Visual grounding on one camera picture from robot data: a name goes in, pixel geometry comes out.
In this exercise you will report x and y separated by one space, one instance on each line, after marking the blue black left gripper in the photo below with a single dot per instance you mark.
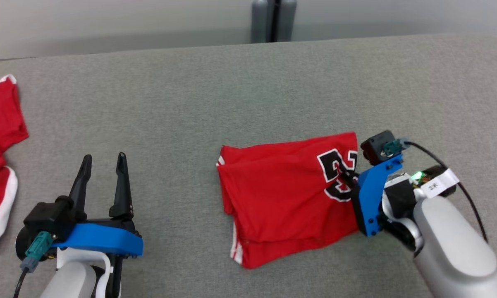
103 240

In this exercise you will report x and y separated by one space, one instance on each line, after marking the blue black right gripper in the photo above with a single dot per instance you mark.
370 198

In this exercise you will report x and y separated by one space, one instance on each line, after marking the red white jersey shirt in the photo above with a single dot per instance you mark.
273 194

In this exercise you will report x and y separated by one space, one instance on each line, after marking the red white jersey shorts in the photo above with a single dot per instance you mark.
0 124

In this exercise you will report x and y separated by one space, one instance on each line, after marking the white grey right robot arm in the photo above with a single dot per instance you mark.
451 240

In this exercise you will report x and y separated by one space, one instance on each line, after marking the white paper label strip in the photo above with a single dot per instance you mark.
438 184

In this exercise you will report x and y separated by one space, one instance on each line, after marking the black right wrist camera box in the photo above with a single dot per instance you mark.
374 147

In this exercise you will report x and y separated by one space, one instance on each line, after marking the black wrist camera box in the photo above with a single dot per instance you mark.
50 217
374 147

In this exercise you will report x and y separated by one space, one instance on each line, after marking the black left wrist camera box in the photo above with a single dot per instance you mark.
50 217

